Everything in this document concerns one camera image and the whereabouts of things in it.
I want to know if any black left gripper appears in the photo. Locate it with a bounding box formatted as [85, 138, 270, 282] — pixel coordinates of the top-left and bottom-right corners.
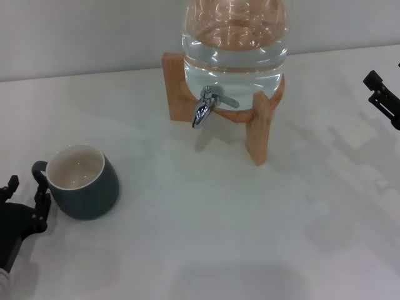
[0, 174, 53, 271]

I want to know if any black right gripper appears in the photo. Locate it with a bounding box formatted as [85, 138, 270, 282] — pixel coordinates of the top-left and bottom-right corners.
[362, 70, 400, 132]

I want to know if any dark teal ceramic cup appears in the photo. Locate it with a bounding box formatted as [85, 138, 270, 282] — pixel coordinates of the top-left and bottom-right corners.
[31, 144, 120, 221]

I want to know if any chrome faucet tap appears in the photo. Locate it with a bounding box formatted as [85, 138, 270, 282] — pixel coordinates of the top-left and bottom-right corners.
[191, 85, 241, 129]

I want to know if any glass water dispenser jar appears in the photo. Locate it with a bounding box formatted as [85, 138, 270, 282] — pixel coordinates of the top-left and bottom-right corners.
[181, 0, 289, 112]

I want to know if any wooden dispenser stand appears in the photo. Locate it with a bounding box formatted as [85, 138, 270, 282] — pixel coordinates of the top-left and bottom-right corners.
[161, 51, 287, 166]

